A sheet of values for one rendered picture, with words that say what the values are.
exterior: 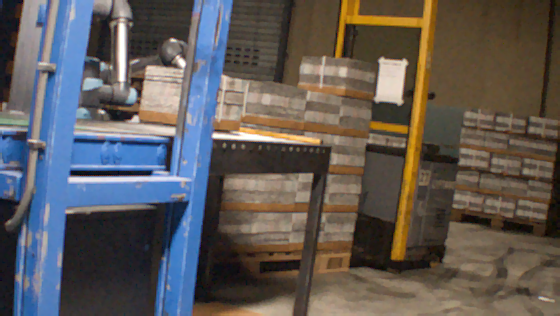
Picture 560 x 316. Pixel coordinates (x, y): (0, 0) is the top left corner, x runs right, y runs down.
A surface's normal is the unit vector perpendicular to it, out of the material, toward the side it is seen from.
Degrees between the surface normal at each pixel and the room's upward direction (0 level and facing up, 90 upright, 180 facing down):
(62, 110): 90
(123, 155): 90
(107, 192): 90
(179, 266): 90
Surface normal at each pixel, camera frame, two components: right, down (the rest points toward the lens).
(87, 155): 0.89, 0.14
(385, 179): -0.69, -0.06
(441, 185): 0.71, 0.14
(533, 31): -0.44, -0.01
